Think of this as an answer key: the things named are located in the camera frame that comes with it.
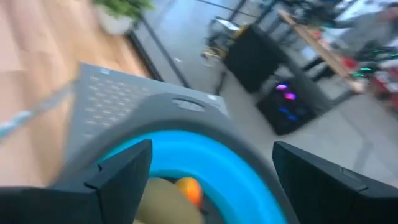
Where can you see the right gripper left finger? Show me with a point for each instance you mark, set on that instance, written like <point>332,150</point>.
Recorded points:
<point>124,180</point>

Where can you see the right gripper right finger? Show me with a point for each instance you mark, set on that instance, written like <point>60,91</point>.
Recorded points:
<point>311,186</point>

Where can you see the brown-green kiwi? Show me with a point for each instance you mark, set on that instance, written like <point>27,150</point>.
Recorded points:
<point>164,205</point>

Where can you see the small yellow-orange round fruit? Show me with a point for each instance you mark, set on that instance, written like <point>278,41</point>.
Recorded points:
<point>191,191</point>

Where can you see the blue collapsible bowl grey rim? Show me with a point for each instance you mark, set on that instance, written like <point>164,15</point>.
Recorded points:
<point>224,174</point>

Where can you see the black computer with RGB lights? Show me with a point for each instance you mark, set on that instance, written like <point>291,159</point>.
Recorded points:
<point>286,118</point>

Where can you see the wooden workbench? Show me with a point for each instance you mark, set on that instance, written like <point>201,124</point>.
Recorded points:
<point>326,56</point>

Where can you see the black cabinet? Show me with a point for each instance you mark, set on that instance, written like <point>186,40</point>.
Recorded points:
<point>255,59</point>

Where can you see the person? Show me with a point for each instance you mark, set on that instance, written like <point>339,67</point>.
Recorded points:
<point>363,28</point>

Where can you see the green potted plant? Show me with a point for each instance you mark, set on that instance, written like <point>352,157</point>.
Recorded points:
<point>124,7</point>

